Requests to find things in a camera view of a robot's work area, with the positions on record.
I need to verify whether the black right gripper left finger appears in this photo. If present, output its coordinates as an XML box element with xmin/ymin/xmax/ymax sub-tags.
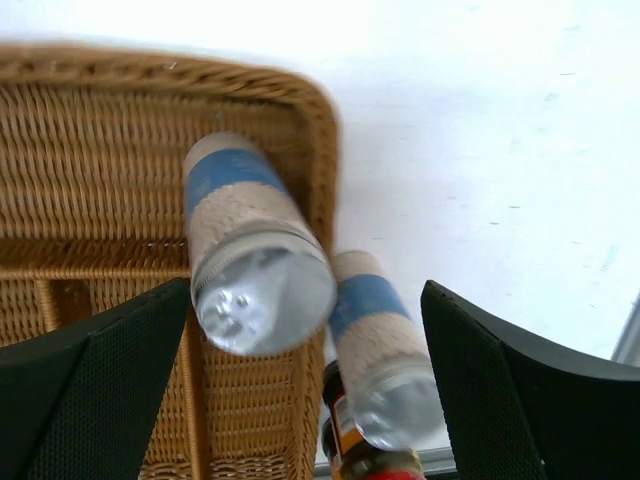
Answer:
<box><xmin>1</xmin><ymin>279</ymin><xmax>190</xmax><ymax>479</ymax></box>

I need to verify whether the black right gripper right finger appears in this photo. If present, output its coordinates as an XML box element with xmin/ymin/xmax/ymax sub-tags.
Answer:
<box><xmin>421</xmin><ymin>280</ymin><xmax>639</xmax><ymax>479</ymax></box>

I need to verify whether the far red-lid sauce jar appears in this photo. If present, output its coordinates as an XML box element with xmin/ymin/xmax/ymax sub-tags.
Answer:
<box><xmin>321</xmin><ymin>360</ymin><xmax>425</xmax><ymax>480</ymax></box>

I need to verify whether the brown wicker divided tray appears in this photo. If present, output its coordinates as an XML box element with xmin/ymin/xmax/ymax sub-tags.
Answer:
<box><xmin>1</xmin><ymin>44</ymin><xmax>338</xmax><ymax>479</ymax></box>

